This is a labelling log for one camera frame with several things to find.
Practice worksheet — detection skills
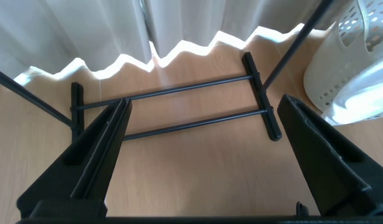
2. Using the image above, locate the black clothes rack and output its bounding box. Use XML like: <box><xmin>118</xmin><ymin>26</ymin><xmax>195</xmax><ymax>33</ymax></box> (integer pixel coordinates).
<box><xmin>0</xmin><ymin>0</ymin><xmax>335</xmax><ymax>142</ymax></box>

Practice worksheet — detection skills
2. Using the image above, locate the white laundry basket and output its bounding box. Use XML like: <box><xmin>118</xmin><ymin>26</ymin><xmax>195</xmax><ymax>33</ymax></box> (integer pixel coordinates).
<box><xmin>303</xmin><ymin>0</ymin><xmax>383</xmax><ymax>121</ymax></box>

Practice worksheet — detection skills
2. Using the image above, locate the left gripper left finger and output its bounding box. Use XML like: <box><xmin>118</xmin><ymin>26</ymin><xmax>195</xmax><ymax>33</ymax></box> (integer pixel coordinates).
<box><xmin>16</xmin><ymin>98</ymin><xmax>133</xmax><ymax>218</ymax></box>

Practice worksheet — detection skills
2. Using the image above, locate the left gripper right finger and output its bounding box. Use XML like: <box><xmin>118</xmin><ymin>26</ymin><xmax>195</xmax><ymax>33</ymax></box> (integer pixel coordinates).
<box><xmin>277</xmin><ymin>93</ymin><xmax>383</xmax><ymax>217</ymax></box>

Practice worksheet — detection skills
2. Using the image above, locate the white printed garment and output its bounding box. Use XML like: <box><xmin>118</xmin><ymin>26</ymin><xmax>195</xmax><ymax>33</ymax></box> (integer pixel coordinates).
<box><xmin>321</xmin><ymin>55</ymin><xmax>383</xmax><ymax>127</ymax></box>

